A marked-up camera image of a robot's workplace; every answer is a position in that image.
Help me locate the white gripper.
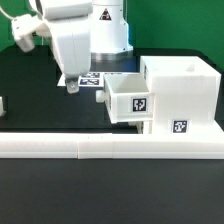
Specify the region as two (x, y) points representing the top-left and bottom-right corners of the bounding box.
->
(46, 15), (93, 95)

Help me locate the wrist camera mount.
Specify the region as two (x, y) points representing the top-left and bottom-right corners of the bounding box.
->
(11, 14), (50, 52)

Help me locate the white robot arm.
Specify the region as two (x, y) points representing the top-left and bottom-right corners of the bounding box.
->
(28, 0), (133, 94)

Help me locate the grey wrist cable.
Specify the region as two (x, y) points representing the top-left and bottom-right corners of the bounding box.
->
(0, 4), (16, 23)

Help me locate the white drawer cabinet box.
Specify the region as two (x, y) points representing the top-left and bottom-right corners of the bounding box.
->
(140, 56), (221, 135)

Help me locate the white drawer tray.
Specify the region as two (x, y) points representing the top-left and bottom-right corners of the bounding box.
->
(96, 73), (154, 124)
(128, 121), (152, 134)

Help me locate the white front drawer tray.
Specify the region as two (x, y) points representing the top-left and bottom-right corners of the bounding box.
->
(128, 121), (152, 134)

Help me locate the fiducial marker sheet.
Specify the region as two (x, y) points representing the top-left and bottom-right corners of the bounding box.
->
(57, 71), (124, 88)

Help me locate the white L-shaped fence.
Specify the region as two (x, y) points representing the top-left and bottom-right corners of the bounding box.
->
(0, 125), (224, 159)

